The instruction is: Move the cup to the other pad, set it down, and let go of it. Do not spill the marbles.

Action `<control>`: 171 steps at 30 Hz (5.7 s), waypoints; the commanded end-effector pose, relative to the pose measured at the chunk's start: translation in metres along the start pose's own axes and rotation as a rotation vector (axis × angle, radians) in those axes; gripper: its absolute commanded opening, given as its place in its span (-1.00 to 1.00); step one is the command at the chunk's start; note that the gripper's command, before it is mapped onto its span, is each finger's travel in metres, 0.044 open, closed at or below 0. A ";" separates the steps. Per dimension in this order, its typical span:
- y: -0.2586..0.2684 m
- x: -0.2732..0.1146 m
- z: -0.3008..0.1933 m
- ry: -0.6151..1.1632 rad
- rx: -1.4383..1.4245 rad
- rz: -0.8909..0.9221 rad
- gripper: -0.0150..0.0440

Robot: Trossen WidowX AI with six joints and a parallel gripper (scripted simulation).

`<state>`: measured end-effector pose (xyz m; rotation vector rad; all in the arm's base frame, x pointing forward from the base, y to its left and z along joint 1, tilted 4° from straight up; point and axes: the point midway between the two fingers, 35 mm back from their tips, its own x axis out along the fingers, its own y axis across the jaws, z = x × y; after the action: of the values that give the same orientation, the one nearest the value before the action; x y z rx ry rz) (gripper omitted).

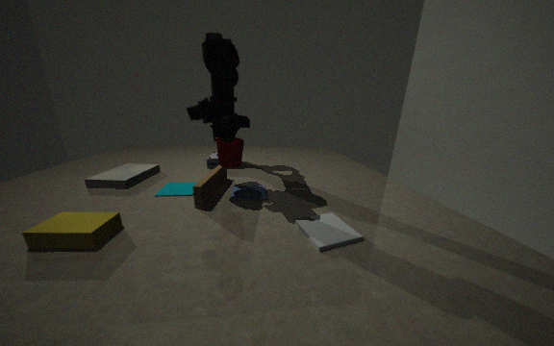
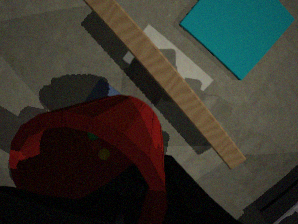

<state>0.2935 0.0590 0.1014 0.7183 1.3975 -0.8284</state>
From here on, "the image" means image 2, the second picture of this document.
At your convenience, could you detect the tan wooden plank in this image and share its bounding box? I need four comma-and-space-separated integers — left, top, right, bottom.
84, 0, 246, 171

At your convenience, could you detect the green marble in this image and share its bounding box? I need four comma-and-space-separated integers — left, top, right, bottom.
88, 132, 100, 141

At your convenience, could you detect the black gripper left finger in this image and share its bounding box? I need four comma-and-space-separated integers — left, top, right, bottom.
0, 163, 149, 224

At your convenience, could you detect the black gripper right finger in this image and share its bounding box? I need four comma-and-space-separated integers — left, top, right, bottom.
162, 155, 242, 224

